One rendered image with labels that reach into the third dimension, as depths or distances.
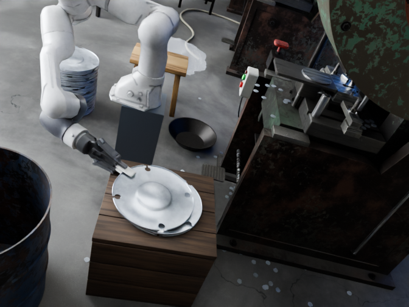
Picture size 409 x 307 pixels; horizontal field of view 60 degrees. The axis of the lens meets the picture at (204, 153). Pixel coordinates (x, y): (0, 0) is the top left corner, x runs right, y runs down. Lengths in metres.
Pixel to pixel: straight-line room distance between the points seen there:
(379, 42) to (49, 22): 1.07
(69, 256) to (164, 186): 0.49
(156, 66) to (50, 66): 0.39
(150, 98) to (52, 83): 0.40
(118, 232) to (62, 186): 0.65
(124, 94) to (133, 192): 0.47
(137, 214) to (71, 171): 0.72
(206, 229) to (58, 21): 0.90
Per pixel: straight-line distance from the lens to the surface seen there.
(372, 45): 0.98
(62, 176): 1.82
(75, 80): 2.04
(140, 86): 1.50
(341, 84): 1.55
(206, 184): 1.40
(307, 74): 1.48
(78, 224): 1.63
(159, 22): 1.35
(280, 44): 1.76
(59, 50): 1.39
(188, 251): 1.18
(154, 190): 1.27
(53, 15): 1.46
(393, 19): 0.97
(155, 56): 1.42
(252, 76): 1.70
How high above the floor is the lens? 1.30
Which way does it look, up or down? 38 degrees down
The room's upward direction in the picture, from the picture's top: 20 degrees clockwise
